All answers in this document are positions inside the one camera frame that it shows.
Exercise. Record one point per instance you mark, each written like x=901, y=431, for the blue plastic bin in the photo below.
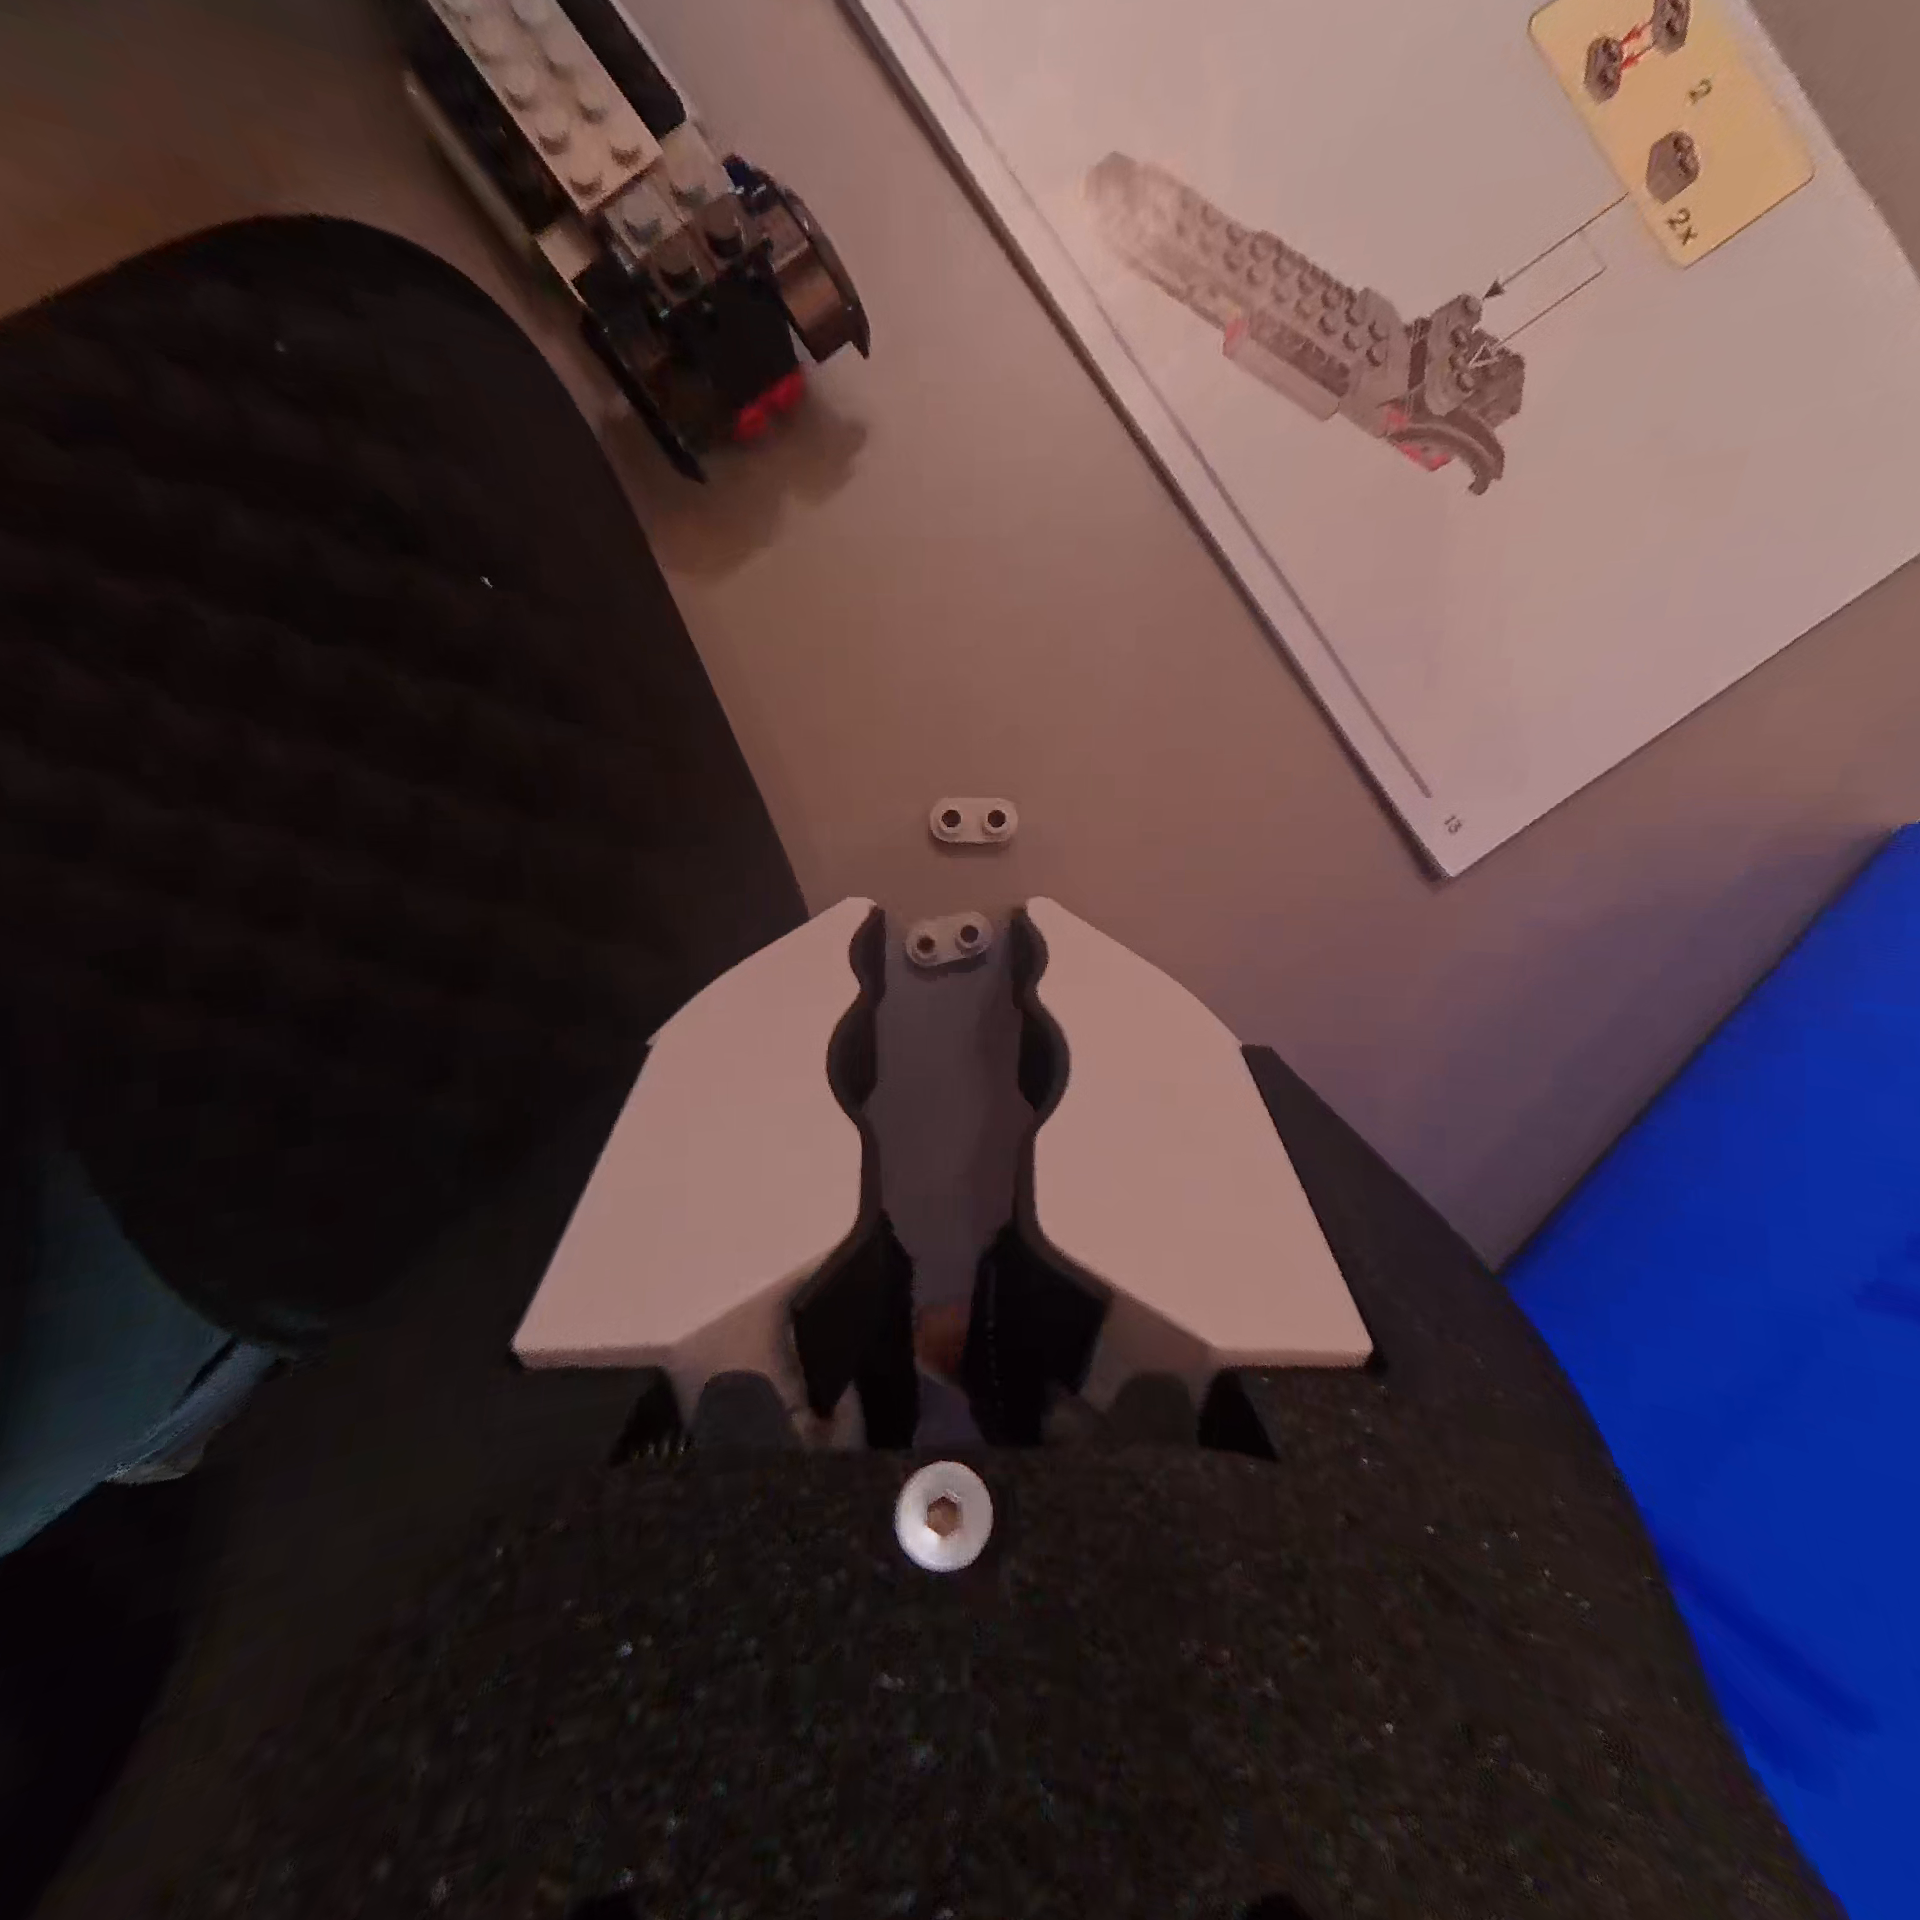
x=1770, y=1275

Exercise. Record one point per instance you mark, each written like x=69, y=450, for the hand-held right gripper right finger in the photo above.
x=1185, y=1184

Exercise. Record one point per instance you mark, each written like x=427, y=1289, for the teal cloth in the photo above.
x=90, y=1380

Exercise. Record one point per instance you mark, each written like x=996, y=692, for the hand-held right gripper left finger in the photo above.
x=720, y=1184

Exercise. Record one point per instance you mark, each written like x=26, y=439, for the open lego instruction booklet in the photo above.
x=1349, y=600

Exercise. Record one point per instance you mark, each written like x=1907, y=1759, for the partly built lego vehicle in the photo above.
x=705, y=300

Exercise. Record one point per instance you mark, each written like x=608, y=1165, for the black padded cushion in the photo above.
x=299, y=751

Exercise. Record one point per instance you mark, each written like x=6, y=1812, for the small grey lego plate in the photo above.
x=974, y=818
x=948, y=940

